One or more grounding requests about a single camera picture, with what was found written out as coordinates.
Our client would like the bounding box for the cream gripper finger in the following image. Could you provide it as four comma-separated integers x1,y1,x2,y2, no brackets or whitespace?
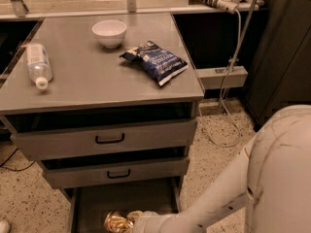
126,211,143,223

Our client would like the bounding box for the crushed orange can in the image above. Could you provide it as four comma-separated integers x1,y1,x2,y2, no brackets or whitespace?
104,211,133,233

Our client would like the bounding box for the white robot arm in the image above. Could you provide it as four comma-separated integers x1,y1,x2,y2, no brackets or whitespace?
133,105,311,233

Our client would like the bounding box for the bottom grey drawer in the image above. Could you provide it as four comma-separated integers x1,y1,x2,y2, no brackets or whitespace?
66,178,181,233

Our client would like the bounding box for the grey drawer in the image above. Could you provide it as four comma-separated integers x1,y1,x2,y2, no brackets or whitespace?
66,178,181,233
12,119,197,160
44,157,190,188

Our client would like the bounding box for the middle grey drawer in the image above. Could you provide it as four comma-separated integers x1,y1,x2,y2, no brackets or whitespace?
44,157,190,188

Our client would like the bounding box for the grey drawer cabinet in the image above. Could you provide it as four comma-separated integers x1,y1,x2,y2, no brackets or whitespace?
0,12,206,233

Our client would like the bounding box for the top grey drawer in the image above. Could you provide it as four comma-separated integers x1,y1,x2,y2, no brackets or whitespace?
12,119,197,160

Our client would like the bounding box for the white shoe tip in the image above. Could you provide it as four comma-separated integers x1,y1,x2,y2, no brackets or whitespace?
0,220,11,233

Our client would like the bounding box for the blue chip bag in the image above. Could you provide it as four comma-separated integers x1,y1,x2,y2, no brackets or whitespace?
121,41,188,86

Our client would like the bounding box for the clear plastic water bottle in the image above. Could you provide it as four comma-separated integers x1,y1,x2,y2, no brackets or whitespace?
26,43,52,90

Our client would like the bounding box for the white ceramic bowl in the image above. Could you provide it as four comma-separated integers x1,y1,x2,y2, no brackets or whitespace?
92,19,127,49

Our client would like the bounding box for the dark cabinet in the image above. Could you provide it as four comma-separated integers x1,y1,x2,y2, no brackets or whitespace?
242,0,311,130

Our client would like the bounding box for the white plug adapter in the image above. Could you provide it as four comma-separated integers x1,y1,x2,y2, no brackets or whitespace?
217,0,237,14

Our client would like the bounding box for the black floor cable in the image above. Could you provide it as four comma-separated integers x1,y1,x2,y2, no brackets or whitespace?
0,148,36,173

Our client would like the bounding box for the grey metal bracket box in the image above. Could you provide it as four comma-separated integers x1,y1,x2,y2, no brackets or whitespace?
196,66,248,90

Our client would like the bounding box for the metal shelf rail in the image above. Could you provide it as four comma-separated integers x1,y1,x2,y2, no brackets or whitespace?
0,0,266,21

